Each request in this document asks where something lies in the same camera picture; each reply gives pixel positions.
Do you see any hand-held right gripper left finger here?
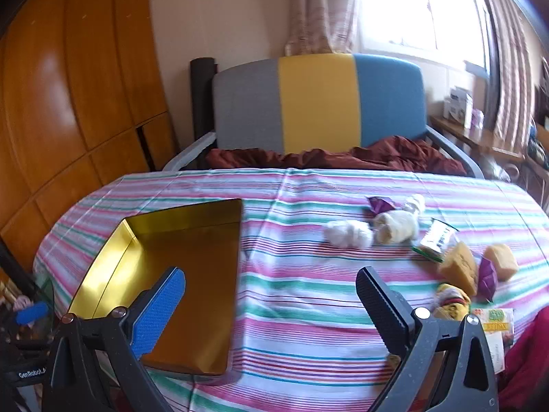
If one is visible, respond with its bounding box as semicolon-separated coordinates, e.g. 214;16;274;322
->
40;266;187;412

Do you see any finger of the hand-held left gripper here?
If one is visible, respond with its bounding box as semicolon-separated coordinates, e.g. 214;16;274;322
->
15;301;50;324

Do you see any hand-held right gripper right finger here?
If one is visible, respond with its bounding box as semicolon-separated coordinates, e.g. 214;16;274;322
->
356;266;500;412

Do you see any gold maroon tin box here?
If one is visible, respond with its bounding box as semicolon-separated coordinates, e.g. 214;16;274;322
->
68;198;244;376

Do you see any yellow sponge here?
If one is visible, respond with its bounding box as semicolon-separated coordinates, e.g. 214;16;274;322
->
437;241;478;297
484;244;519;282

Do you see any purple snack packet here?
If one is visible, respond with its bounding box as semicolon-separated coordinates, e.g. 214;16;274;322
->
477;255;499;301

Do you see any yellow patterned snack packet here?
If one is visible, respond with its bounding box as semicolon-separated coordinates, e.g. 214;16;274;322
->
431;283;472;322

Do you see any crumpled white plastic bag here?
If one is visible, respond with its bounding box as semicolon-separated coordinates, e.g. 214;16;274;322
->
323;220;374;250

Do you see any cream wrapped roll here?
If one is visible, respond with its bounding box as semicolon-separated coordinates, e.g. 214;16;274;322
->
372;210;419;244

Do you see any striped tablecloth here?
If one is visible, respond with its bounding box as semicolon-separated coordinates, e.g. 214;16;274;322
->
33;167;549;412

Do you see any green clear cracker packet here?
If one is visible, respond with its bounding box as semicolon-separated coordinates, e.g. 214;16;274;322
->
412;218;459;263

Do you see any small purple candy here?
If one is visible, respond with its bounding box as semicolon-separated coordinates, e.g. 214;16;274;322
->
366;195;399;215

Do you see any white green printed packet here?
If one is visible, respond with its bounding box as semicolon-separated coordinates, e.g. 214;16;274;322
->
469;308;515;374

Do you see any maroon blanket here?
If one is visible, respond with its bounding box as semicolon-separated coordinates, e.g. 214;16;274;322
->
206;135;468;176

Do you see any red clothing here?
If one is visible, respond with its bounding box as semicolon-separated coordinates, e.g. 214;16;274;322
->
498;309;549;412

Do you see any wooden side desk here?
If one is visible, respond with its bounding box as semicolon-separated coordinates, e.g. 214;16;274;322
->
429;114;526;159

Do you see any grey yellow blue chair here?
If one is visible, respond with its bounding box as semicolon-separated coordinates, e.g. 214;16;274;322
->
163;53;485;179

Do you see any white box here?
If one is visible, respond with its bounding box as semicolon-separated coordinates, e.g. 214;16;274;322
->
443;87;474;127

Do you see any wooden wardrobe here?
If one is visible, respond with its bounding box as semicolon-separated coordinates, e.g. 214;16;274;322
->
0;0;181;275

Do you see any beige striped curtain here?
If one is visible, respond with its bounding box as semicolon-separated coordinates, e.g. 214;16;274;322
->
472;0;537;155

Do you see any window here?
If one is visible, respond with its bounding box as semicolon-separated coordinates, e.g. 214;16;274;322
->
352;0;492;69

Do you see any beige patterned curtain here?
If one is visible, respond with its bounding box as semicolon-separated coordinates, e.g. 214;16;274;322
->
285;0;359;56

